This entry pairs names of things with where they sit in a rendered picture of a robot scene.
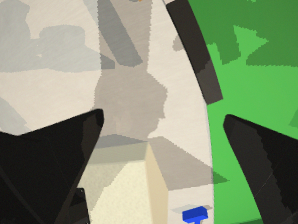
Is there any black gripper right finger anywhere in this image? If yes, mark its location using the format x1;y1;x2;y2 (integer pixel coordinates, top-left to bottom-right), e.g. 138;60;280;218
222;115;298;224

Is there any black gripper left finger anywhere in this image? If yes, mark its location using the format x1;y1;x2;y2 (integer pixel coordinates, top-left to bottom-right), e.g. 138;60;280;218
0;108;105;224

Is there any green putting mat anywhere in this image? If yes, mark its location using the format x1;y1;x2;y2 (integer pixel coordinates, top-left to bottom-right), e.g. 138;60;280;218
188;0;298;224

